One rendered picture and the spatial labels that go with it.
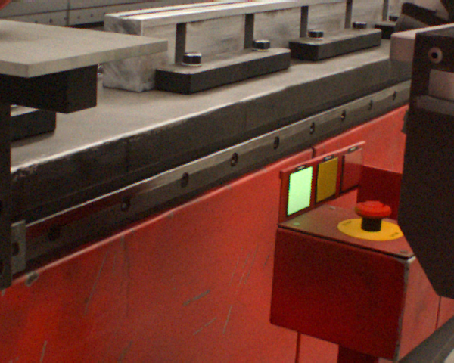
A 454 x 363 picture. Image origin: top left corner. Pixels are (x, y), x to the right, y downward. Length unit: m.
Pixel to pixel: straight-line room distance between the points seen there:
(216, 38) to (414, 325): 0.56
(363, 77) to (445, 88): 1.05
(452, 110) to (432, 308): 0.55
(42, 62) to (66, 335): 0.40
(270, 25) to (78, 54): 0.87
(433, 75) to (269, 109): 0.74
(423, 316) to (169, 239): 0.30
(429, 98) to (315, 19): 1.15
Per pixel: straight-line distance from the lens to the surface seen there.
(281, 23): 1.61
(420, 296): 1.06
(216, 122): 1.19
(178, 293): 1.19
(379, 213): 1.05
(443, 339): 2.65
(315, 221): 1.09
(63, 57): 0.71
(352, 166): 1.20
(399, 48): 0.61
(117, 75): 1.27
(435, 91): 0.59
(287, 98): 1.36
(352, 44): 1.75
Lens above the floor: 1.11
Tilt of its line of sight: 15 degrees down
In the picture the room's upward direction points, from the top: 3 degrees clockwise
